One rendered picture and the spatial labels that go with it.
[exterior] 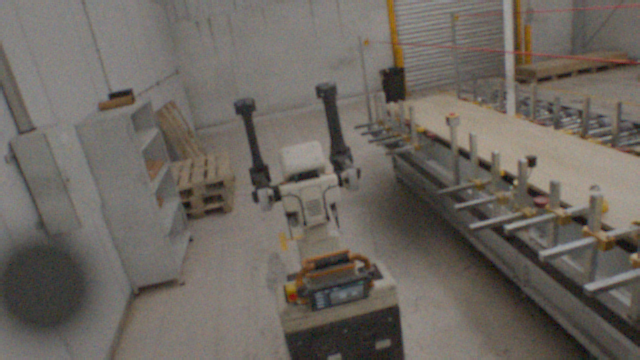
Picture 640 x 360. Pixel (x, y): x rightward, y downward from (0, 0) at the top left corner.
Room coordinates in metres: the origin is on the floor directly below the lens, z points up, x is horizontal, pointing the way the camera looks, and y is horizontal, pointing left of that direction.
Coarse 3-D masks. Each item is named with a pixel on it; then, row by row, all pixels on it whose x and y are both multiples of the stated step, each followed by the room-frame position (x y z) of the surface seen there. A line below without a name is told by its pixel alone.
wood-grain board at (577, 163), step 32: (448, 96) 4.74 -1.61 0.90; (448, 128) 3.48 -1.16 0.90; (480, 128) 3.32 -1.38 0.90; (512, 128) 3.18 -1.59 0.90; (544, 128) 3.04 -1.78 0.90; (512, 160) 2.52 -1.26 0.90; (544, 160) 2.42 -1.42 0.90; (576, 160) 2.33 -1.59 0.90; (608, 160) 2.24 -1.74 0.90; (544, 192) 2.01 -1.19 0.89; (576, 192) 1.92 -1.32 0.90; (608, 192) 1.85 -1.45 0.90; (608, 224) 1.57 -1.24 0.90
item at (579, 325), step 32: (448, 160) 3.25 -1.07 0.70; (480, 160) 2.73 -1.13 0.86; (416, 192) 4.06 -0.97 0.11; (448, 224) 3.39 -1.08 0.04; (576, 224) 1.79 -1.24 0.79; (480, 256) 2.83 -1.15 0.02; (512, 256) 2.40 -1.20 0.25; (608, 256) 1.57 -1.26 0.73; (544, 288) 2.06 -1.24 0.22; (576, 320) 1.77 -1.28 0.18; (608, 352) 1.53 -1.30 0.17
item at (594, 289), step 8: (632, 272) 1.15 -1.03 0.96; (608, 280) 1.14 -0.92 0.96; (616, 280) 1.13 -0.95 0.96; (624, 280) 1.12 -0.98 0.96; (632, 280) 1.13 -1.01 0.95; (584, 288) 1.13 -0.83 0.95; (592, 288) 1.11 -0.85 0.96; (600, 288) 1.11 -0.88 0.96; (608, 288) 1.12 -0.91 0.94; (616, 288) 1.12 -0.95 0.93; (592, 296) 1.11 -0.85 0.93
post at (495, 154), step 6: (492, 156) 2.19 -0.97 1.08; (498, 156) 2.17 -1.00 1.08; (492, 162) 2.19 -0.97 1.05; (498, 162) 2.17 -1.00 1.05; (492, 168) 2.19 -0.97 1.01; (498, 168) 2.17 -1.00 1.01; (492, 174) 2.19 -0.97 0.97; (498, 174) 2.17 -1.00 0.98; (492, 180) 2.20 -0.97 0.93; (498, 180) 2.17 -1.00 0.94; (492, 186) 2.20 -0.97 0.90; (498, 186) 2.17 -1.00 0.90; (498, 204) 2.17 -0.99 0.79; (498, 210) 2.17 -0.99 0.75
